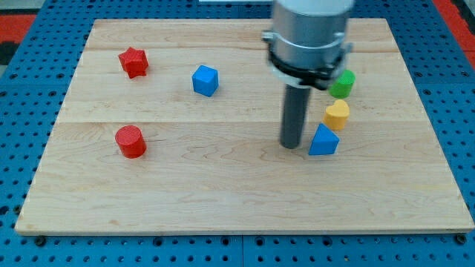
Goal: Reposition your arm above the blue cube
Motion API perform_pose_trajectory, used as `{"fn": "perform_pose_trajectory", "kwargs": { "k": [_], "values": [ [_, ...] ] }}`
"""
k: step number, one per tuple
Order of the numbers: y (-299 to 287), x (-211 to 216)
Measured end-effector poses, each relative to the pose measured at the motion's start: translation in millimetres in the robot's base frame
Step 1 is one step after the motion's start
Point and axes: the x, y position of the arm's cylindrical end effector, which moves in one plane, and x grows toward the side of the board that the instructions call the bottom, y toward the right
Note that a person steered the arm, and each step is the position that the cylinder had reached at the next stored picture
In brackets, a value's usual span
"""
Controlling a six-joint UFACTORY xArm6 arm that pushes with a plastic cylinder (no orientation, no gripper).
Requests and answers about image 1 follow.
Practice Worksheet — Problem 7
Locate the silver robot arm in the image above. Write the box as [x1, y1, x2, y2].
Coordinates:
[261, 0, 355, 90]

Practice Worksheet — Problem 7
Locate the blue cube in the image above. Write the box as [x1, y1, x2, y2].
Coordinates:
[191, 65, 219, 97]

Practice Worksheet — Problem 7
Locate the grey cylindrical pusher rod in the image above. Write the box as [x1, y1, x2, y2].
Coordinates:
[280, 85, 310, 149]

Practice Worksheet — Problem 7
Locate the wooden board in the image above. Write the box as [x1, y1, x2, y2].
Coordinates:
[15, 19, 474, 236]

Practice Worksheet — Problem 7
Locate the blue triangular prism block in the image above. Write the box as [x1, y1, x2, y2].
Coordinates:
[309, 123, 340, 156]

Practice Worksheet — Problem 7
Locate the yellow heart block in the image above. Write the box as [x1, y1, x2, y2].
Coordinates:
[322, 99, 350, 131]

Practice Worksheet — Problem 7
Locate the red cylinder block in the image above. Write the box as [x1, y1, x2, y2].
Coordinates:
[114, 125, 147, 159]

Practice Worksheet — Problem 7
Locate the green rounded block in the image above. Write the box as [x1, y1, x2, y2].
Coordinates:
[329, 70, 356, 99]

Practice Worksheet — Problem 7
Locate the red star block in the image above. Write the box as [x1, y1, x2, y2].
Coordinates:
[118, 47, 148, 79]

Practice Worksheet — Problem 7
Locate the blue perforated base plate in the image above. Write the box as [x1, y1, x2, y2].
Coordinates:
[1, 0, 474, 266]

